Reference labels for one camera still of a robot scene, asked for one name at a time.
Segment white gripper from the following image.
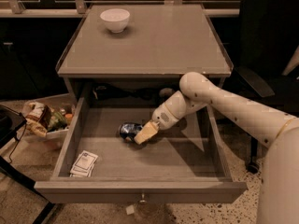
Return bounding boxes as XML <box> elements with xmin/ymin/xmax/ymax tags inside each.
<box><xmin>134</xmin><ymin>91</ymin><xmax>206</xmax><ymax>145</ymax></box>

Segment blue pepsi can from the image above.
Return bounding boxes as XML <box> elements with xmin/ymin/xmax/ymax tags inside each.
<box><xmin>119</xmin><ymin>122</ymin><xmax>143</xmax><ymax>142</ymax></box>

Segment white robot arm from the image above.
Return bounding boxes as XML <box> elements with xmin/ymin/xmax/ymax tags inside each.
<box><xmin>135</xmin><ymin>72</ymin><xmax>299</xmax><ymax>224</ymax></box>

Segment grey open top drawer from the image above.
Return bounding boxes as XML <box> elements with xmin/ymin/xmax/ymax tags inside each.
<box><xmin>36</xmin><ymin>84</ymin><xmax>247</xmax><ymax>203</ymax></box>

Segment blue tape roll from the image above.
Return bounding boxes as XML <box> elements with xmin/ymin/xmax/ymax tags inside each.
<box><xmin>159</xmin><ymin>88</ymin><xmax>175</xmax><ymax>98</ymax></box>

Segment white paper packets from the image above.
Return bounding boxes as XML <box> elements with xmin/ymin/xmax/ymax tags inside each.
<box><xmin>70</xmin><ymin>150</ymin><xmax>98</xmax><ymax>177</ymax></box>

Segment grey cabinet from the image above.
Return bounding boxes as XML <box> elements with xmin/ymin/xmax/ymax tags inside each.
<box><xmin>57</xmin><ymin>5</ymin><xmax>233</xmax><ymax>96</ymax></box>

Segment bin of snack bags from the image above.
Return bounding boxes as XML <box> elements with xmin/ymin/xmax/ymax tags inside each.
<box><xmin>22</xmin><ymin>93</ymin><xmax>76</xmax><ymax>148</ymax></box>

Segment white ceramic bowl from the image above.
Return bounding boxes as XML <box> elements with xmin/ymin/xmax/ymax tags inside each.
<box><xmin>100</xmin><ymin>8</ymin><xmax>130</xmax><ymax>33</ymax></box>

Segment black office chair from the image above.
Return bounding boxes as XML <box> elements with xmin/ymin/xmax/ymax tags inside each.
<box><xmin>216</xmin><ymin>0</ymin><xmax>299</xmax><ymax>175</ymax></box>

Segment black cable bundle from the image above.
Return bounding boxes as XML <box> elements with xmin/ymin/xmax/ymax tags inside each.
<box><xmin>92</xmin><ymin>82</ymin><xmax>158</xmax><ymax>102</ymax></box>

